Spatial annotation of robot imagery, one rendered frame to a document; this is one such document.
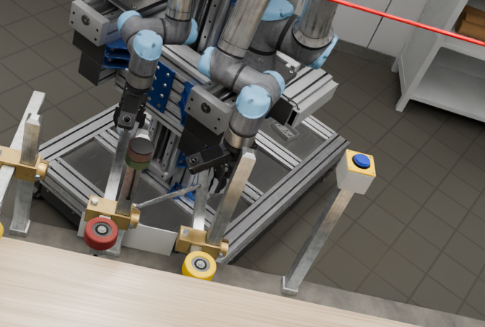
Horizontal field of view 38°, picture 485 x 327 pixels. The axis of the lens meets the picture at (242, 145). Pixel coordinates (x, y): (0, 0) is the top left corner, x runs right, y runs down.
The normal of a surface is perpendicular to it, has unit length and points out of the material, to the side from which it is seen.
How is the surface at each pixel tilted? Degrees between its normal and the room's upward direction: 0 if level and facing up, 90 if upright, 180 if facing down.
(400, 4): 90
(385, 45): 90
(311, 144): 0
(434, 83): 0
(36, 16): 0
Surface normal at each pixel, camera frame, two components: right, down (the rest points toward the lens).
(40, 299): 0.29, -0.71
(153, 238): -0.04, 0.66
